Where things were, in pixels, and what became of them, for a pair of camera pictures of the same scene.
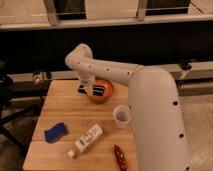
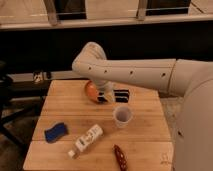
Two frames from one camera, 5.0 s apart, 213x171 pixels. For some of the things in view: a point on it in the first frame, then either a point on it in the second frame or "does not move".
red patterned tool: [121, 157] does not move
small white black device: [37, 77] does not move
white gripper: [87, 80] -> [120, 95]
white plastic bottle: [86, 141] does not move
